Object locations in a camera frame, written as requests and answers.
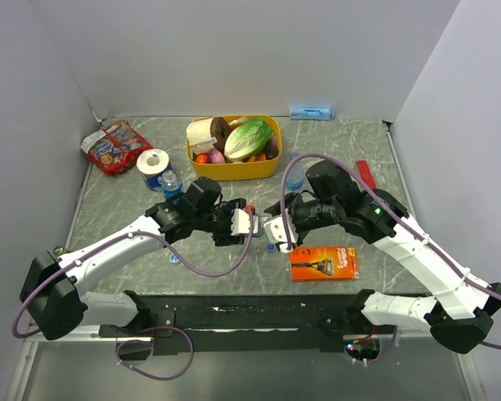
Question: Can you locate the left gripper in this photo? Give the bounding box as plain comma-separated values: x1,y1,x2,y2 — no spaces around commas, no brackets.
195,199,246,246

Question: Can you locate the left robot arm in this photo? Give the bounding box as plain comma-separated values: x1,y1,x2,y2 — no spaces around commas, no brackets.
19,177,259,341

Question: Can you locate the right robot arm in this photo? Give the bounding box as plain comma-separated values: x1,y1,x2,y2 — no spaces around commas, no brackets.
263,155,501,354

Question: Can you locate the clear bottle right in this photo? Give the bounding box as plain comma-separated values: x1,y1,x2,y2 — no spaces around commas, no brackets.
284,161,306,193

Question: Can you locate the green glass bottle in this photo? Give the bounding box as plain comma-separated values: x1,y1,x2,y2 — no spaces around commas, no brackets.
53,246,68,256

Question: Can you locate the dark eggplant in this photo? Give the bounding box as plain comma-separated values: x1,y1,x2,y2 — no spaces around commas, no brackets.
265,137,279,160

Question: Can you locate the purple onion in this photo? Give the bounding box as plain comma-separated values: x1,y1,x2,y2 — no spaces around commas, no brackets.
208,149,225,165

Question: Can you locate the orange carrot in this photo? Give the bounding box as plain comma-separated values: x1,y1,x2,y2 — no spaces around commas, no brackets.
195,154,209,164

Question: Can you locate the yellow plastic bin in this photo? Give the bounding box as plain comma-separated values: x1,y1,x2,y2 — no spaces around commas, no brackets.
186,114,282,181

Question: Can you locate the orange razor box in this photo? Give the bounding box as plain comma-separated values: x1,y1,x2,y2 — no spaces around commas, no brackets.
290,246,359,282

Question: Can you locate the green lettuce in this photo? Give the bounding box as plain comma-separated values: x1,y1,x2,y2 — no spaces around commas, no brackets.
224,117,273,161

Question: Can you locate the white paper bag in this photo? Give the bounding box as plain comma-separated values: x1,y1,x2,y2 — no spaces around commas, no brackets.
186,118,217,155

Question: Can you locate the toilet paper roll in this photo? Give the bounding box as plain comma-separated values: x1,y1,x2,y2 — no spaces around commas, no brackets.
136,149,173,192

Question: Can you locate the brown bread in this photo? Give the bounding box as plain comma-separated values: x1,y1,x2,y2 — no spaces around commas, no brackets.
210,117,231,153

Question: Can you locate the red flat bar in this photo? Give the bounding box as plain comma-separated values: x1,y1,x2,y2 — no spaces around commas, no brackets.
356,160,377,190

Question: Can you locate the blue tissue pack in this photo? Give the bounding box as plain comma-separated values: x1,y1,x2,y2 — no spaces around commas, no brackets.
290,107,334,121

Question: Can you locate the red snack bag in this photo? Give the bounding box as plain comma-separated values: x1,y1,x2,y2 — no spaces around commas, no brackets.
80,120,153,176

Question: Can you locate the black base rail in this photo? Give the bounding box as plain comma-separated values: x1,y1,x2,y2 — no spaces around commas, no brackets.
99,294,393,356

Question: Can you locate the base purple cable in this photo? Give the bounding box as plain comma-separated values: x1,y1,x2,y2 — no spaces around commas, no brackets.
114,324,195,381

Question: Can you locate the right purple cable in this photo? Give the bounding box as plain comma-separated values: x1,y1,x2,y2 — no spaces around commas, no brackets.
279,152,501,352

